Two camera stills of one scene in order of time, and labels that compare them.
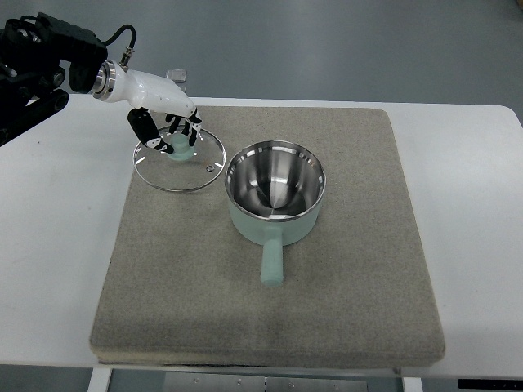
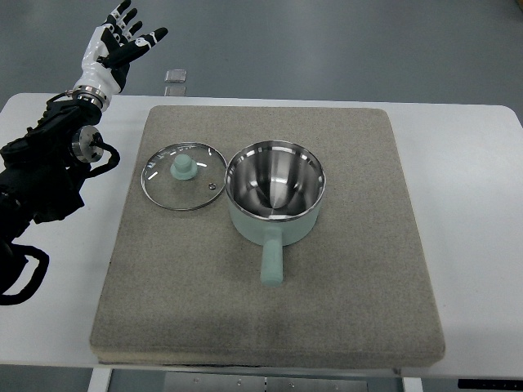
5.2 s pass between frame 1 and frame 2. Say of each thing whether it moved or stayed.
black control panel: stayed
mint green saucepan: stayed
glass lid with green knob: moved
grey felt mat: stayed
